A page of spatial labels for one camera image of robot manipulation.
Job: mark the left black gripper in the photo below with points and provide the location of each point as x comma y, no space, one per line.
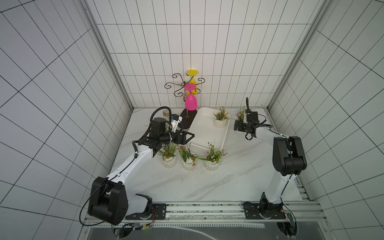
183,140

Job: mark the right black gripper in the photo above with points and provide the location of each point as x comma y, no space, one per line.
242,127

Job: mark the green potted plant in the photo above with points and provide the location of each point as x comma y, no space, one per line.
188,158
241,114

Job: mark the pink potted plant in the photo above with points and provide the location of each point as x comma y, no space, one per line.
213,157

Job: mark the small red flower potted plant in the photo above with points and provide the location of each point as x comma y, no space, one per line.
220,117

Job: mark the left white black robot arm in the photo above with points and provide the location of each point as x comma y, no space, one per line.
111,198

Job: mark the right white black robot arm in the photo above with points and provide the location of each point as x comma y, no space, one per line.
288,160

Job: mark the white rectangular storage tray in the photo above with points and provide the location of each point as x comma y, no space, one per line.
205,131

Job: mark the front left red potted plant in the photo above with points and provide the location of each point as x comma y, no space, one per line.
168,155

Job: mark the black scroll goblet rack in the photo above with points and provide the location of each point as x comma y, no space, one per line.
188,116

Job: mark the pink plastic goblet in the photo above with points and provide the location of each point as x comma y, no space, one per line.
190,100

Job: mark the beige cap spice bottle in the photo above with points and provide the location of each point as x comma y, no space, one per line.
166,114

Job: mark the yellow plastic goblet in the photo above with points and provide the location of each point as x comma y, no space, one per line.
192,74

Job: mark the aluminium mounting rail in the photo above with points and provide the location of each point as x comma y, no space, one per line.
233,212

